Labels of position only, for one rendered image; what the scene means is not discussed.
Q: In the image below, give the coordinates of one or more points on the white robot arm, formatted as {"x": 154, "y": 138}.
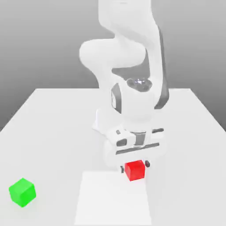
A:
{"x": 113, "y": 53}

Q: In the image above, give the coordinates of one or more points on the small red cube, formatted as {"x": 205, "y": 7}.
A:
{"x": 135, "y": 170}

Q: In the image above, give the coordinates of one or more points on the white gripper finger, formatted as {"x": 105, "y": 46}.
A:
{"x": 122, "y": 169}
{"x": 147, "y": 163}

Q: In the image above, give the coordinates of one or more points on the small green cube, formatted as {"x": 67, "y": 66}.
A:
{"x": 22, "y": 192}

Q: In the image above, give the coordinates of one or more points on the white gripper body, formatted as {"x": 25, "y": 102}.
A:
{"x": 137, "y": 153}

